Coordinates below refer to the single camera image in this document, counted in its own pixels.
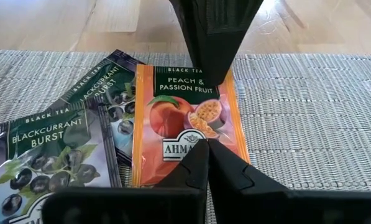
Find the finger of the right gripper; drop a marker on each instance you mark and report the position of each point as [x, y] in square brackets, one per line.
[228, 18]
[194, 25]

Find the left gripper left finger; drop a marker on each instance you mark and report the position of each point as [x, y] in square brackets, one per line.
[172, 202]

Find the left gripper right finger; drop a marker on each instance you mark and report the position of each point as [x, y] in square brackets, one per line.
[250, 202]

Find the peach passion fruit tea bag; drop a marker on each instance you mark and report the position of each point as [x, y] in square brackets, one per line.
[172, 118]

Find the blackcurrant burst tea bag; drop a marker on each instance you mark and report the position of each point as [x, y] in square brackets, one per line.
[48, 140]
[104, 81]

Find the grey woven placemat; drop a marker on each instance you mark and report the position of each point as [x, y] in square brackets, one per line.
[297, 124]

